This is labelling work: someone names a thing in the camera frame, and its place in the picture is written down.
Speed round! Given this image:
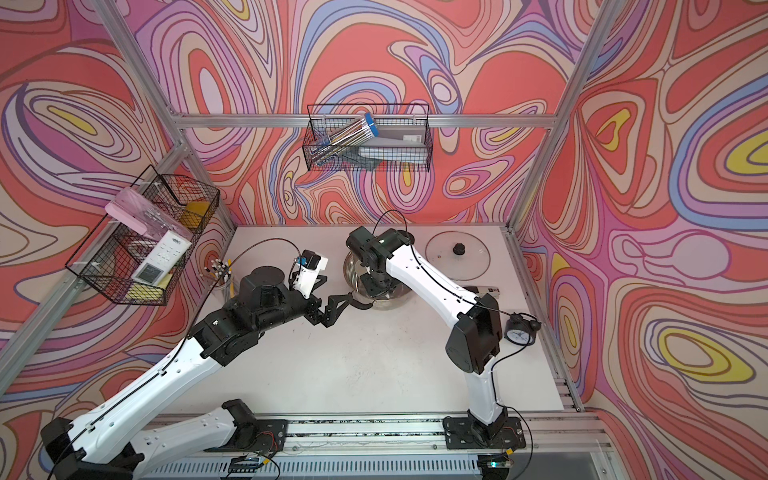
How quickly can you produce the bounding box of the yellow sticky notes pad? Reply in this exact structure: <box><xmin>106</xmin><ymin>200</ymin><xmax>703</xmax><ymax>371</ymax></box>
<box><xmin>125</xmin><ymin>282</ymin><xmax>165</xmax><ymax>304</ymax></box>

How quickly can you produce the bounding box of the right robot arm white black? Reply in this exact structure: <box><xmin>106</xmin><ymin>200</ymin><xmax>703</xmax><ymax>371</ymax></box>
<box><xmin>346</xmin><ymin>227</ymin><xmax>508</xmax><ymax>443</ymax></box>

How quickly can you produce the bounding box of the black wire basket left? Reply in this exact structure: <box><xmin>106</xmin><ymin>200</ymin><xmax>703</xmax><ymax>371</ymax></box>
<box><xmin>65</xmin><ymin>166</ymin><xmax>220</xmax><ymax>306</ymax></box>

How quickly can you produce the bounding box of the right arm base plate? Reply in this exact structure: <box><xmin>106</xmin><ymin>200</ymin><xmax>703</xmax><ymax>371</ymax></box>
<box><xmin>442</xmin><ymin>415</ymin><xmax>527</xmax><ymax>451</ymax></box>

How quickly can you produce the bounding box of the white calculator device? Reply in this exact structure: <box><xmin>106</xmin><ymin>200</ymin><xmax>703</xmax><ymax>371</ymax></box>
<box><xmin>132</xmin><ymin>230</ymin><xmax>191</xmax><ymax>286</ymax></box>

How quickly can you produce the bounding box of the black alarm clock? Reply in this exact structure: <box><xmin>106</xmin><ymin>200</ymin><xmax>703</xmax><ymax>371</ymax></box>
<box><xmin>505</xmin><ymin>312</ymin><xmax>542</xmax><ymax>347</ymax></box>

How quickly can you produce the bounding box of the stainless steel pot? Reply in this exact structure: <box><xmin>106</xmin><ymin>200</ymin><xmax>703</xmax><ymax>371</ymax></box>
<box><xmin>342</xmin><ymin>252</ymin><xmax>411</xmax><ymax>311</ymax></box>

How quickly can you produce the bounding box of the black wire basket back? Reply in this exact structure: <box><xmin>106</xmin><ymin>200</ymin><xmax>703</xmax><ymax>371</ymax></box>
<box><xmin>302</xmin><ymin>102</ymin><xmax>433</xmax><ymax>172</ymax></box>

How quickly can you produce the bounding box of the tube of pencils blue cap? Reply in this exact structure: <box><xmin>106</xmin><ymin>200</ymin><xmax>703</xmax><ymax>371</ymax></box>
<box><xmin>309</xmin><ymin>113</ymin><xmax>379</xmax><ymax>166</ymax></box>

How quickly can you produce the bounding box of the white grey box in basket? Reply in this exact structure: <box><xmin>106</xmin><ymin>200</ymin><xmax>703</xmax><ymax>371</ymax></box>
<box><xmin>358</xmin><ymin>127</ymin><xmax>428</xmax><ymax>163</ymax></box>

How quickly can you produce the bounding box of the pink box in basket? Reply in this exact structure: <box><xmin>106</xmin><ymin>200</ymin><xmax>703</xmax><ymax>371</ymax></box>
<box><xmin>105</xmin><ymin>187</ymin><xmax>154</xmax><ymax>237</ymax></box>

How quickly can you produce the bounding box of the glass pot lid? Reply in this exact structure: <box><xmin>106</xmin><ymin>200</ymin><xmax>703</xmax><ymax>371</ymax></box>
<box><xmin>425</xmin><ymin>230</ymin><xmax>491</xmax><ymax>281</ymax></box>

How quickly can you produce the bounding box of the aluminium rail front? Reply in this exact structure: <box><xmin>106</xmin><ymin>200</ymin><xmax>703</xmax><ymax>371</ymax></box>
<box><xmin>273</xmin><ymin>410</ymin><xmax>614</xmax><ymax>456</ymax></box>

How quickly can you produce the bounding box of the black wire basket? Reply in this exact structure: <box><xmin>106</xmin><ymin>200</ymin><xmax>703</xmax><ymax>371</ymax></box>
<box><xmin>302</xmin><ymin>102</ymin><xmax>433</xmax><ymax>172</ymax></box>
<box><xmin>65</xmin><ymin>166</ymin><xmax>220</xmax><ymax>306</ymax></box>

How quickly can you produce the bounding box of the yellow object in basket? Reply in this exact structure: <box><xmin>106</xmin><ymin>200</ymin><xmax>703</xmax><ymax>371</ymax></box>
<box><xmin>179</xmin><ymin>201</ymin><xmax>210</xmax><ymax>231</ymax></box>

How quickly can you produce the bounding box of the clear pen holder cup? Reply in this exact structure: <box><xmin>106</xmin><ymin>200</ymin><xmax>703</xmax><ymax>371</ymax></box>
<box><xmin>204</xmin><ymin>259</ymin><xmax>236</xmax><ymax>303</ymax></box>

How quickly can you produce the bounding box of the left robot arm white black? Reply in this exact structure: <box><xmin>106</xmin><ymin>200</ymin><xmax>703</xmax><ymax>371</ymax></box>
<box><xmin>41</xmin><ymin>266</ymin><xmax>360</xmax><ymax>479</ymax></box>

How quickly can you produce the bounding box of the black white stapler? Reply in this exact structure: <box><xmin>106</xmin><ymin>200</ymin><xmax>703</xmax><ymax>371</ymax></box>
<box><xmin>466</xmin><ymin>286</ymin><xmax>500</xmax><ymax>298</ymax></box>

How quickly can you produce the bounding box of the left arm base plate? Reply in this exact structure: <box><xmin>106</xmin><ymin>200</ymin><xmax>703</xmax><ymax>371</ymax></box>
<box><xmin>211</xmin><ymin>419</ymin><xmax>289</xmax><ymax>455</ymax></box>

